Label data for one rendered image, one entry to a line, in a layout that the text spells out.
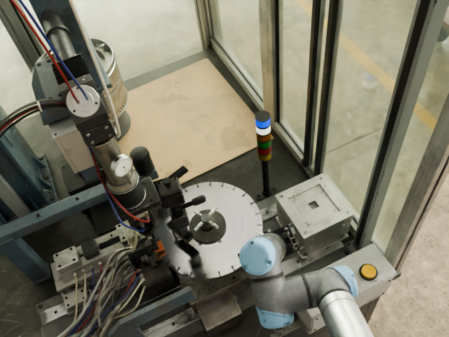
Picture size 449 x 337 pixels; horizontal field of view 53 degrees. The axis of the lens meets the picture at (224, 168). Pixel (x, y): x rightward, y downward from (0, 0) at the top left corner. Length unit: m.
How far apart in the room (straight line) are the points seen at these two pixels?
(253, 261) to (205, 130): 0.99
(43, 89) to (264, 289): 0.62
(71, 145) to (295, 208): 0.74
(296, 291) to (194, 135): 1.02
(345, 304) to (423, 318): 1.40
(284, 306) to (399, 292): 1.40
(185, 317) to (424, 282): 1.32
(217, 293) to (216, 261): 0.12
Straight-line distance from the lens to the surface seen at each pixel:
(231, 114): 1.91
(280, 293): 0.99
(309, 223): 1.42
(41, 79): 1.04
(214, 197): 1.42
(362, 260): 1.38
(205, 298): 1.39
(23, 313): 1.67
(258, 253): 0.96
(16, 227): 1.45
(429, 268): 2.44
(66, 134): 0.98
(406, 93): 0.97
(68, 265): 1.51
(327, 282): 1.00
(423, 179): 1.10
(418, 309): 2.35
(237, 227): 1.36
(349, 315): 0.94
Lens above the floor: 2.13
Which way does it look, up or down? 53 degrees down
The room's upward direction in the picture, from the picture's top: 10 degrees counter-clockwise
